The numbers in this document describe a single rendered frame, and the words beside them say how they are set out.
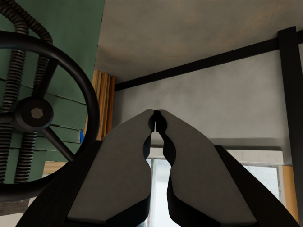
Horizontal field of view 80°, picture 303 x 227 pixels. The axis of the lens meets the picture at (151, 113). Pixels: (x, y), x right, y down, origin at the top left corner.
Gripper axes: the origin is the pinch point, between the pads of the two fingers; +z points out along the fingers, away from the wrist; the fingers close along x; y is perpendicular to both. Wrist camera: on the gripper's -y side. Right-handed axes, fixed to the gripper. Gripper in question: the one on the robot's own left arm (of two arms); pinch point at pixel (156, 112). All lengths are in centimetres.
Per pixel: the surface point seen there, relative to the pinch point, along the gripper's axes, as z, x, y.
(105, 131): 147, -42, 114
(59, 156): 28, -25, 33
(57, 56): 26.1, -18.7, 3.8
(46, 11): 51, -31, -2
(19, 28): 29.5, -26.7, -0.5
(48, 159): 25.8, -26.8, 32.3
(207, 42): 133, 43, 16
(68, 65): 27.0, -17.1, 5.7
